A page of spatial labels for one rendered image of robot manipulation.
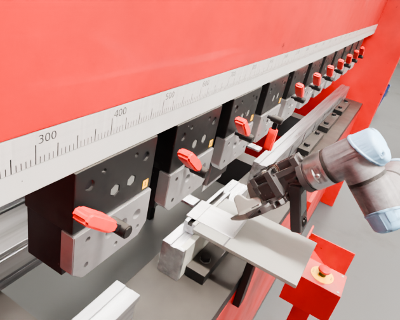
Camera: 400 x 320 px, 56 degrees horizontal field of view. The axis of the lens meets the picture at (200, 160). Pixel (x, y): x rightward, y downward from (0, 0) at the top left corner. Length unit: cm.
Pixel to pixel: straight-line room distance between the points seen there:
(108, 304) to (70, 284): 134
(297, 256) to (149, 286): 35
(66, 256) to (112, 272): 168
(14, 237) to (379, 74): 255
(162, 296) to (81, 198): 52
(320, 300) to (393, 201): 58
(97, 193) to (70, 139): 10
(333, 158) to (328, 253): 69
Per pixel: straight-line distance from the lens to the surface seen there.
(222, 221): 95
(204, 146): 68
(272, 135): 99
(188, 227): 94
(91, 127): 41
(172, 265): 93
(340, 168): 76
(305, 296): 129
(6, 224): 92
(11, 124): 34
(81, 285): 210
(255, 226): 98
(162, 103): 50
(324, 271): 126
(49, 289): 209
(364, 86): 296
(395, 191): 79
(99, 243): 52
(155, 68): 46
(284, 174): 82
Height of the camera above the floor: 156
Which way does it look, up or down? 28 degrees down
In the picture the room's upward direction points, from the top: 13 degrees clockwise
